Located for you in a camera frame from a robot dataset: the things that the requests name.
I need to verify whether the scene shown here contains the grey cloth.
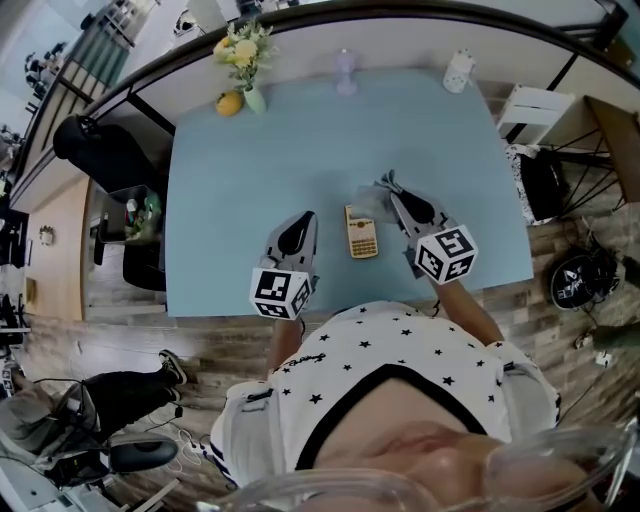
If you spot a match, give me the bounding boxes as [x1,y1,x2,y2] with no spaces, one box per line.
[355,169,404,222]

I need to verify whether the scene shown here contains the clear eyeglasses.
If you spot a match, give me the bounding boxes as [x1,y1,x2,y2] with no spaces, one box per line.
[197,417,640,512]

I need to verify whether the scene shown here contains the black bag with white print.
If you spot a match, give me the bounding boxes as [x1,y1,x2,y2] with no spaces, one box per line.
[549,246,622,312]

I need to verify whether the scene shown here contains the black office chair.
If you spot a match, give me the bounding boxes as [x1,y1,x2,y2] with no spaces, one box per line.
[51,114,169,292]

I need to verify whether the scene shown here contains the person's right forearm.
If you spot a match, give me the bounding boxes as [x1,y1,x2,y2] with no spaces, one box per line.
[427,279,505,347]

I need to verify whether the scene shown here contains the grey harness vest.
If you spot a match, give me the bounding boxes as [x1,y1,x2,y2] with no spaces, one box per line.
[209,339,561,489]

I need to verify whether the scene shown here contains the white dotted bottle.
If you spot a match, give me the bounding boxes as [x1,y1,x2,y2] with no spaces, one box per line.
[442,47,477,95]

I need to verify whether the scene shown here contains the black bin with clutter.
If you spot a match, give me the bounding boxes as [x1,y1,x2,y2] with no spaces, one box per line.
[106,184,164,244]

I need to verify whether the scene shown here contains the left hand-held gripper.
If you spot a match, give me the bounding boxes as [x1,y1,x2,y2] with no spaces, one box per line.
[247,211,321,322]

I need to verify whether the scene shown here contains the white star-print shirt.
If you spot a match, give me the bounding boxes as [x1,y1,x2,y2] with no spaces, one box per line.
[267,299,546,471]

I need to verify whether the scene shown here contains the person's face and neck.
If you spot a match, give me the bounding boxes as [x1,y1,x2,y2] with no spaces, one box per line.
[294,379,601,512]

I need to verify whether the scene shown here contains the white slatted stool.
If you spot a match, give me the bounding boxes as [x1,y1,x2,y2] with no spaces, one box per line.
[496,83,577,147]

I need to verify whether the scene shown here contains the yellow fruit ornament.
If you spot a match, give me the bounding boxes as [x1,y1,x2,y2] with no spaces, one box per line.
[215,90,245,118]

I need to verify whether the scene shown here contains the yellow calculator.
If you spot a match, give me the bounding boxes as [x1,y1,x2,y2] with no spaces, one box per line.
[344,204,380,260]

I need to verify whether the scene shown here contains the floral seat cushion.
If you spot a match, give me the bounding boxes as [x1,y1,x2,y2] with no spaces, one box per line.
[503,142,541,227]

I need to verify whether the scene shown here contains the green vase with yellow flowers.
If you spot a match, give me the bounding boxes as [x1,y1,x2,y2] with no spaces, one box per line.
[213,21,279,116]

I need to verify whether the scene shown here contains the black padded stool seat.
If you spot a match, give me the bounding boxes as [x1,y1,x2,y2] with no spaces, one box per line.
[107,433,180,475]

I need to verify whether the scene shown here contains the brown table with black frame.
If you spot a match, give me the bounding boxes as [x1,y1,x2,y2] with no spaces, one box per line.
[549,94,640,217]

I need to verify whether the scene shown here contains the white desk partition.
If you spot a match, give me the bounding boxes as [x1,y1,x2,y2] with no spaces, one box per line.
[9,0,640,201]

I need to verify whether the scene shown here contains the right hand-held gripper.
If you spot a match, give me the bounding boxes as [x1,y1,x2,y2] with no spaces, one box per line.
[389,190,480,287]

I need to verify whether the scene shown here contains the person's left forearm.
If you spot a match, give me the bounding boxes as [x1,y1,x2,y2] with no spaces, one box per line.
[269,317,305,375]

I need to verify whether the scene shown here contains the light wooden desk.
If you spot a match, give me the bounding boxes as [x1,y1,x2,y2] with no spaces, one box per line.
[9,174,94,322]

